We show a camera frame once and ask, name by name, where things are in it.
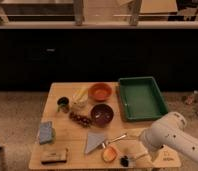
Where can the grey folded cloth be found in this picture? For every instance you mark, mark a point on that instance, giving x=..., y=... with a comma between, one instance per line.
x=94, y=140

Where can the dark green mug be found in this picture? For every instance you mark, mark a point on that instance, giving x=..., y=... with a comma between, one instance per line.
x=63, y=104

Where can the blue sponge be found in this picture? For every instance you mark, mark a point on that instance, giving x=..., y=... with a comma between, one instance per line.
x=46, y=133

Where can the small orange frying pan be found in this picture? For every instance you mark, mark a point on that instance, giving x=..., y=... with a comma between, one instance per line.
x=109, y=153

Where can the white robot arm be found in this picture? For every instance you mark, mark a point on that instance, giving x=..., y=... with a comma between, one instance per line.
x=169, y=130

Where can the clear cup with corn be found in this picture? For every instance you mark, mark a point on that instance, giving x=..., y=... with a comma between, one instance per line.
x=80, y=97

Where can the white handled dish brush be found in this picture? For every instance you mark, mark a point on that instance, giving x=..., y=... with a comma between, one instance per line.
x=130, y=159

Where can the bunch of dark grapes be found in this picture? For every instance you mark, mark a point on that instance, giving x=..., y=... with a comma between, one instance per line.
x=82, y=120

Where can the wooden block brush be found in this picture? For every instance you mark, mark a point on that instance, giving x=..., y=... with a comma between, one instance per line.
x=55, y=156

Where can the dark maroon bowl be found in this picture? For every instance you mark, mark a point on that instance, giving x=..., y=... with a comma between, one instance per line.
x=101, y=115

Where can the green plastic tray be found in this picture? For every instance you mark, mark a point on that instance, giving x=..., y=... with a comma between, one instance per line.
x=141, y=99

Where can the orange red bowl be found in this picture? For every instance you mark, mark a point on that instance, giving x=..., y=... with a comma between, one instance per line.
x=100, y=91

